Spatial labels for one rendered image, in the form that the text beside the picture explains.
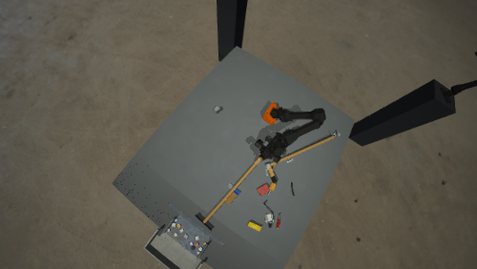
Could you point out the yellow rectangular block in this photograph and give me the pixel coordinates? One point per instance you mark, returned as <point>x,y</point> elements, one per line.
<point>253,225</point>

